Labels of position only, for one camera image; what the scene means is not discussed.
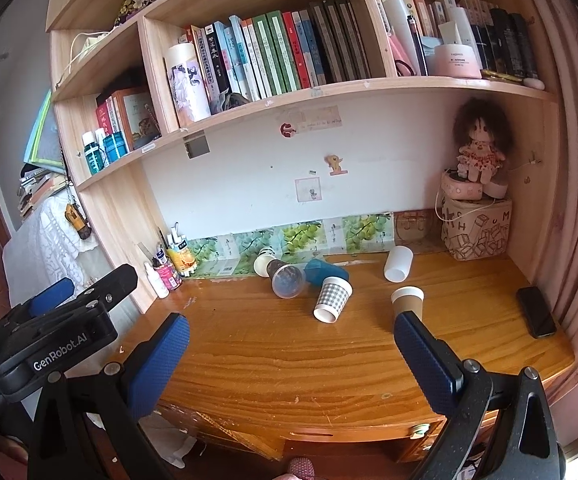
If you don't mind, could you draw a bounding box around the black smartphone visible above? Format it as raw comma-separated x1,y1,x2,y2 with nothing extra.
515,286,558,339

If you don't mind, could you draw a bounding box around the brown printed box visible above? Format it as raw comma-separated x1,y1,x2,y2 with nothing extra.
112,86,162,148

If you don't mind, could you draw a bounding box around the small square mirror tile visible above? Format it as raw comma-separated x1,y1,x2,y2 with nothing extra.
184,131,211,160

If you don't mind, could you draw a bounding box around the small bag with flowers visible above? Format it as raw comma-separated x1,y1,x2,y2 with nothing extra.
114,0,152,27

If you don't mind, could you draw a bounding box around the grey cloth pouch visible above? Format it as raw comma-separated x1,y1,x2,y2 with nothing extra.
209,89,250,115

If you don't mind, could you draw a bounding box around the white printed cylinder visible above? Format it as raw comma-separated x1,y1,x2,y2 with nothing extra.
164,41,212,123

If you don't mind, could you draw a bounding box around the pink and white jar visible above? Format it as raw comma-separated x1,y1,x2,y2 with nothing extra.
434,44,483,79

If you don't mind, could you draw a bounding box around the brown printed wall sticker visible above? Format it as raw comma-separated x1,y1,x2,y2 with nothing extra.
393,210,442,253

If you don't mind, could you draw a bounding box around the stack of books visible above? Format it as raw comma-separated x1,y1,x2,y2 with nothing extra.
18,164,68,217

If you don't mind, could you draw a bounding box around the pink case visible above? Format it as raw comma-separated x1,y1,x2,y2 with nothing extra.
388,35,415,77

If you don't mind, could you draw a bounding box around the white round device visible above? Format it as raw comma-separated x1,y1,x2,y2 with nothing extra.
484,172,510,200

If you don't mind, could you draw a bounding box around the teal jar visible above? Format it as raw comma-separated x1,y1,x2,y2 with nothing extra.
103,131,130,163

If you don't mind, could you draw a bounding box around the plain white cup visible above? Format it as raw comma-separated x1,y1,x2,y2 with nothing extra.
383,246,414,282

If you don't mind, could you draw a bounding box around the clear grey plastic cup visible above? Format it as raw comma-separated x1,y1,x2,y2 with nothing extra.
270,260,306,300

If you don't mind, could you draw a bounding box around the wooden bookshelf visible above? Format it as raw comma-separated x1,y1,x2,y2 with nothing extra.
44,0,564,313

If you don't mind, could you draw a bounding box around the gold flat item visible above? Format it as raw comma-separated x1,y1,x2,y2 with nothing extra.
480,70,524,83

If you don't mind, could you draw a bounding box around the pink square wall sticker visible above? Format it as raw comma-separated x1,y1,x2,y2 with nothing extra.
295,177,321,203

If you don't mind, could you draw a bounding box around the green framed board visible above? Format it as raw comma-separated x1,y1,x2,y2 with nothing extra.
23,89,65,168

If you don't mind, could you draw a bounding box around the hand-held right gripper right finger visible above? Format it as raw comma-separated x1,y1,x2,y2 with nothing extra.
394,311,568,480

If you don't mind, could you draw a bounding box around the pink slipper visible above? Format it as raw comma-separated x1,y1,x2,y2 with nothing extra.
284,456,317,480

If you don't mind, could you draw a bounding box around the checkered paper cup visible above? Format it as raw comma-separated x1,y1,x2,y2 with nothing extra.
313,276,354,323

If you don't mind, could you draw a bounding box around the white cup with dark band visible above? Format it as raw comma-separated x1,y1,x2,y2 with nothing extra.
253,247,282,277

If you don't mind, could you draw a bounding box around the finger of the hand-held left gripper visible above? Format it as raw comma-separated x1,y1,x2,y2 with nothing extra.
6,277,76,321
72,263,138,311

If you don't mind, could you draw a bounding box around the yellow pen holder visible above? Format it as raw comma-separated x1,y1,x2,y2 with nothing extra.
168,242,196,275

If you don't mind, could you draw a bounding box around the green leaf wall sticker strip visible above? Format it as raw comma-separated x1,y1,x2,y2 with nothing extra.
186,212,395,278

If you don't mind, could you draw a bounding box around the white lace cloth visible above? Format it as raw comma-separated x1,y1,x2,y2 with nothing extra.
2,195,101,306

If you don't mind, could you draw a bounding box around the blue plastic cup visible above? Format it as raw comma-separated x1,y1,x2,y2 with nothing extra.
303,258,351,288

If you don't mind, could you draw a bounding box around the teal bottle with white cap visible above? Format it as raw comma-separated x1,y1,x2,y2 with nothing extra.
82,131,107,176

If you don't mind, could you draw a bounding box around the rag doll with brown hair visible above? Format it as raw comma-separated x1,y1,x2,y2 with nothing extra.
451,97,514,183

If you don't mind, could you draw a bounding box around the row of upright books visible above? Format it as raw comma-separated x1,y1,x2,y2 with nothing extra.
184,0,371,106
371,0,540,77

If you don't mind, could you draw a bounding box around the brown paper cup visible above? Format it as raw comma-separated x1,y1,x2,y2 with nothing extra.
390,286,425,323

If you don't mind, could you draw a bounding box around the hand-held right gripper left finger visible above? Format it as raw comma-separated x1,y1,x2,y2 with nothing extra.
26,312,190,480

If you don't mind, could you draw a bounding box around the white dropper bottle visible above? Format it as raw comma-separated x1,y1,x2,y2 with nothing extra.
144,262,170,299

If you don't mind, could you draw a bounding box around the red book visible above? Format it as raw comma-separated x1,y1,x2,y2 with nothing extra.
95,97,120,136

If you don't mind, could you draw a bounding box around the tall white bottle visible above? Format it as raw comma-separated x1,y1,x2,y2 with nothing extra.
383,0,422,77

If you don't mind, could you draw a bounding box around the pink round box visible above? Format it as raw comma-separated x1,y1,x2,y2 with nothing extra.
441,169,486,202

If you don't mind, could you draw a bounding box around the printed fabric storage box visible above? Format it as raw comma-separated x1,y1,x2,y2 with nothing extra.
440,195,513,262

